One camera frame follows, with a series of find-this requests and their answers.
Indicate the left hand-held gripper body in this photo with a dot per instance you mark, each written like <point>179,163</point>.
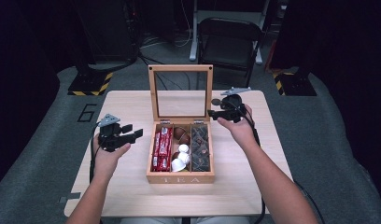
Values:
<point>109,137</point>

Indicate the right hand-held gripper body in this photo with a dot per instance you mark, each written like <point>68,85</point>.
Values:
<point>233,107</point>

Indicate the wooden tea box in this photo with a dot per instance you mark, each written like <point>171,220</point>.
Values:
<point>180,179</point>

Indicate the person's left hand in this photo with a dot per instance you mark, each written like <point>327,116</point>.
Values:
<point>104,163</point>

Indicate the person's right hand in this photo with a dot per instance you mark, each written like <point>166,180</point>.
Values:
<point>241,133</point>

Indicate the dark round table grommet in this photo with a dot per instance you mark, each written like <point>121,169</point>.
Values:
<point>215,101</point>

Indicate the bundle of red packets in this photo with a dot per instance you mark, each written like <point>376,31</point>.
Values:
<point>163,149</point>

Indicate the pile of dark tea bags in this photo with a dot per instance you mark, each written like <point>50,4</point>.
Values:
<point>200,149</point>

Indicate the brown capsule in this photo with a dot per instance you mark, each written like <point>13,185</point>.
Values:
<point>175,155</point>
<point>185,139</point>
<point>179,132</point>

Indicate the white capsule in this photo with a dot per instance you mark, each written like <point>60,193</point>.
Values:
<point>183,148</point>
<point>178,165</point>
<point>185,158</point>

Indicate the black yellow striped stand base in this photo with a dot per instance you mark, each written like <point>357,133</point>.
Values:
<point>293,85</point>
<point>90,85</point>

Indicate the black folding chair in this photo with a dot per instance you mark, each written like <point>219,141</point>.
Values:
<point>229,46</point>

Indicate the red object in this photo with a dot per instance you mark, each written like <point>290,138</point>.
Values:
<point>270,56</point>

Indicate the grey tape strip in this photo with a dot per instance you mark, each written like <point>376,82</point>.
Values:
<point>69,197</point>

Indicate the black computer cabinet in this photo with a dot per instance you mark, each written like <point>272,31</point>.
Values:
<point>107,31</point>

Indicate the white metal desk frame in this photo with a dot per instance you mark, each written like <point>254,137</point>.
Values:
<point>193,37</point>

